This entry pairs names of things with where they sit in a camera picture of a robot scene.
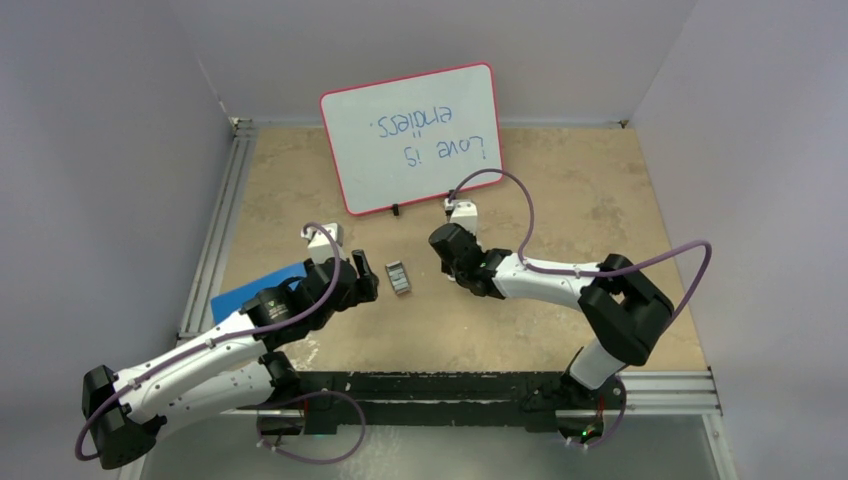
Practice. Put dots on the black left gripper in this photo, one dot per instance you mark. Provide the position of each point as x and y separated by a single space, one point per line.
363 288

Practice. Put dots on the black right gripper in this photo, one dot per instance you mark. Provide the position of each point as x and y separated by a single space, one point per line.
446 268

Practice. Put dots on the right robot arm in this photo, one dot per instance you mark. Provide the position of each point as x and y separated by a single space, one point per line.
627 313

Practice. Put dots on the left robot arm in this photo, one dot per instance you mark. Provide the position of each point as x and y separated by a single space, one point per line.
236 364

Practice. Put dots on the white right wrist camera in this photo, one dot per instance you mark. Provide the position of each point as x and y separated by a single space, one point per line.
462 212

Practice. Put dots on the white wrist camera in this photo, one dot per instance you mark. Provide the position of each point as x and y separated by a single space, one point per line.
462 212
320 246

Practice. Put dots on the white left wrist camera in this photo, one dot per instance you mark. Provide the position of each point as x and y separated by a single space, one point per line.
320 246

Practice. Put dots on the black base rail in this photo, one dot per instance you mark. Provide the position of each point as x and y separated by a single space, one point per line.
536 401

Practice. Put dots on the white board with pink frame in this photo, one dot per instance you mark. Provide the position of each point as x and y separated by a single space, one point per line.
401 141

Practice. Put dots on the aluminium frame rail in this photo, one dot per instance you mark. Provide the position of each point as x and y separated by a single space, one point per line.
592 196

